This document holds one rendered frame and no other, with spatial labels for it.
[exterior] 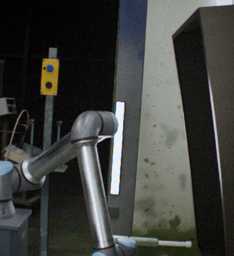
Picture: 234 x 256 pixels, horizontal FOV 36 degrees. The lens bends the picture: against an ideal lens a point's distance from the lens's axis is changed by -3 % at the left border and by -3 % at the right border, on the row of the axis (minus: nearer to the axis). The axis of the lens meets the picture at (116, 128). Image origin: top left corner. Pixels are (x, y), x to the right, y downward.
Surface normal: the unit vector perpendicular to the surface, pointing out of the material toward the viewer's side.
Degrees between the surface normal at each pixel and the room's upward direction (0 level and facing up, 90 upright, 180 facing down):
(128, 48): 90
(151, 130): 90
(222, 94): 90
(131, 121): 90
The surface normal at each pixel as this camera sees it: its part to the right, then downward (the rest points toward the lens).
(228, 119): 0.03, 0.06
